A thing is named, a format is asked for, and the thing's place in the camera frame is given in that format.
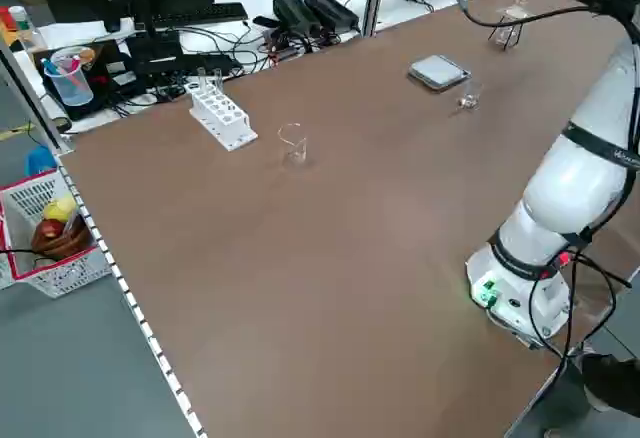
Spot glass alcohol lamp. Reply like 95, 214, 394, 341
499, 20, 520, 48

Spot black tripod stand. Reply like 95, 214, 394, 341
487, 21, 525, 54

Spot black keyboard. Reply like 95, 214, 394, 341
148, 1, 250, 30

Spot person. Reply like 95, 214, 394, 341
581, 351, 640, 415

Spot white plastic basket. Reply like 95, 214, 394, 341
0, 169, 113, 300

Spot brown bowl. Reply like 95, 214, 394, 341
30, 216, 94, 261

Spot yellow apple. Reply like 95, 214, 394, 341
42, 196, 77, 224

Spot clear measuring cup with pens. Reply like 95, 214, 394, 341
42, 49, 95, 107

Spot black finned power supply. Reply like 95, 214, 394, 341
302, 0, 362, 34
272, 0, 322, 35

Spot white test tube rack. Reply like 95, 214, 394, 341
188, 80, 259, 152

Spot red apple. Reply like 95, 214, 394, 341
34, 218, 66, 242

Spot blue bag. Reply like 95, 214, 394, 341
24, 146, 59, 177

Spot large glass beaker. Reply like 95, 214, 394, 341
277, 122, 309, 169

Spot small glass beaker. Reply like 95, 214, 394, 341
457, 81, 484, 112

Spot silver digital balance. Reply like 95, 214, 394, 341
406, 54, 473, 92

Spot black base cable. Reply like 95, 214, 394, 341
528, 249, 633, 360

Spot black desk cable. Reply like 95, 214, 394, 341
177, 22, 314, 105

